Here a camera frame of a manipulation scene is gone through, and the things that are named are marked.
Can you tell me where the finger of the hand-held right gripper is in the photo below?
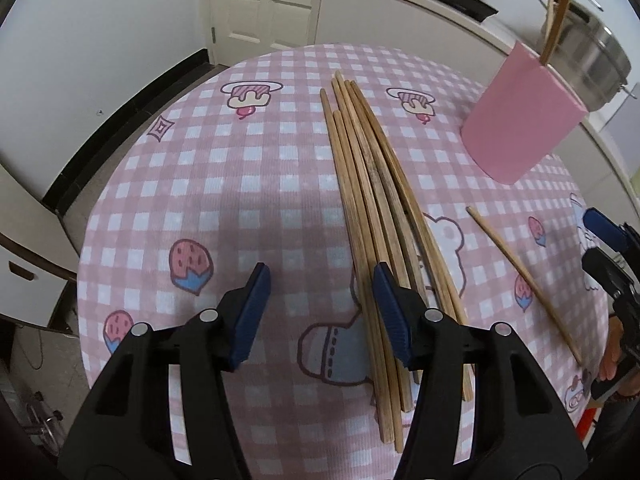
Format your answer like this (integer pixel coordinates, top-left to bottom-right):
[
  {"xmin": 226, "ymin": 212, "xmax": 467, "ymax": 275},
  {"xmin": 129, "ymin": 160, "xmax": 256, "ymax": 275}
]
[
  {"xmin": 581, "ymin": 247, "xmax": 640, "ymax": 307},
  {"xmin": 582, "ymin": 207, "xmax": 640, "ymax": 257}
]

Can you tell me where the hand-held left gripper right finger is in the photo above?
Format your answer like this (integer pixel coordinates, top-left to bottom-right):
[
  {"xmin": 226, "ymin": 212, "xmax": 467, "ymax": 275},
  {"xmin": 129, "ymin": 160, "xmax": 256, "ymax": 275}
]
[{"xmin": 372, "ymin": 261, "xmax": 588, "ymax": 480}]

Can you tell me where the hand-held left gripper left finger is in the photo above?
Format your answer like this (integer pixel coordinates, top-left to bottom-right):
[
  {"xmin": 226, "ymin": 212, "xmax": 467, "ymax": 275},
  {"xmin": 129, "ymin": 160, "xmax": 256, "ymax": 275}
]
[{"xmin": 57, "ymin": 261, "xmax": 273, "ymax": 480}]

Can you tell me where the bamboo chopstick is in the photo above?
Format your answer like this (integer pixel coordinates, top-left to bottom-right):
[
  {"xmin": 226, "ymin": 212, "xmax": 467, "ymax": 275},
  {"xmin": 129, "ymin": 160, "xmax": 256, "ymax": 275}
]
[
  {"xmin": 540, "ymin": 0, "xmax": 577, "ymax": 66},
  {"xmin": 544, "ymin": 0, "xmax": 556, "ymax": 55},
  {"xmin": 465, "ymin": 205, "xmax": 585, "ymax": 366}
]

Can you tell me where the bunch of wooden chopsticks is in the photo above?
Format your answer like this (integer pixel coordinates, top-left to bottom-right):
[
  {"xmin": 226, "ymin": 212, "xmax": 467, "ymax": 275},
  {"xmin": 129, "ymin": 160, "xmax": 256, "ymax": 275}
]
[{"xmin": 320, "ymin": 71, "xmax": 474, "ymax": 454}]

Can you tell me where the pink cup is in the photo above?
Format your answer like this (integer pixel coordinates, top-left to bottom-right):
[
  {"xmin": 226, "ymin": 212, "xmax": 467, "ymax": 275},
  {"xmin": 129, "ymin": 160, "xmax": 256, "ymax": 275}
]
[{"xmin": 460, "ymin": 42, "xmax": 587, "ymax": 186}]

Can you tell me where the person's right hand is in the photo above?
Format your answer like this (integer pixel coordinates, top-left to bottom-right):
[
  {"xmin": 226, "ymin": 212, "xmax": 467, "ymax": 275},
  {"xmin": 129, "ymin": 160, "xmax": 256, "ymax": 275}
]
[{"xmin": 598, "ymin": 318, "xmax": 625, "ymax": 382}]

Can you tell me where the pink checked tablecloth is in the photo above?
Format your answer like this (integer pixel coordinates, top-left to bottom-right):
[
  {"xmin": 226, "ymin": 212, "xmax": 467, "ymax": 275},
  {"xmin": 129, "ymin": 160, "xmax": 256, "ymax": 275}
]
[{"xmin": 76, "ymin": 44, "xmax": 619, "ymax": 480}]

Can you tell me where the stainless steel steamer pot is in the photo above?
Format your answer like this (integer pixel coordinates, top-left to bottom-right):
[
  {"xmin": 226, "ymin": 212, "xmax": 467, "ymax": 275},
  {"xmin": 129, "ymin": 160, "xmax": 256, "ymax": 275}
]
[{"xmin": 537, "ymin": 0, "xmax": 633, "ymax": 113}]

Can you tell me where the metal stand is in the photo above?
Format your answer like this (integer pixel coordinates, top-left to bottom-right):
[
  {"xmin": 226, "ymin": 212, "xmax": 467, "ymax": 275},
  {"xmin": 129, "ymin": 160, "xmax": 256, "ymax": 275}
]
[{"xmin": 17, "ymin": 392, "xmax": 66, "ymax": 457}]

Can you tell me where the white panel door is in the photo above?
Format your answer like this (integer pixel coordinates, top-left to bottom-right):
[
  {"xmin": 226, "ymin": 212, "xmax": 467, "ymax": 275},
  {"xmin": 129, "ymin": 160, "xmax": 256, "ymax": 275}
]
[{"xmin": 210, "ymin": 0, "xmax": 328, "ymax": 66}]

